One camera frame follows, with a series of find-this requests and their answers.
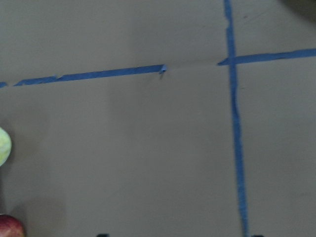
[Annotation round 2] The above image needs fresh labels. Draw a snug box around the red apple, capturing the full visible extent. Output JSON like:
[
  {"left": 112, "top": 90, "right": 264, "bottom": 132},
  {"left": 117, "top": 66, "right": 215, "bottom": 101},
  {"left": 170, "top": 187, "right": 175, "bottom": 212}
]
[{"left": 0, "top": 214, "right": 25, "bottom": 237}]

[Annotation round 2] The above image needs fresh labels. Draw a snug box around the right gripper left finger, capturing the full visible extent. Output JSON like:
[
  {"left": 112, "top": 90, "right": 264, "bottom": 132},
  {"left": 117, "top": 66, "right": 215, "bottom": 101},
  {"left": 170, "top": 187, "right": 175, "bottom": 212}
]
[{"left": 96, "top": 234, "right": 109, "bottom": 237}]

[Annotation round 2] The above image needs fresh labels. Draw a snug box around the pale peach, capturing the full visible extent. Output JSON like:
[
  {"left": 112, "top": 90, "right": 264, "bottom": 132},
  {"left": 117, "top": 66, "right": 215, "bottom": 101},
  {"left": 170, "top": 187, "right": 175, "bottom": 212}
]
[{"left": 0, "top": 128, "right": 12, "bottom": 166}]

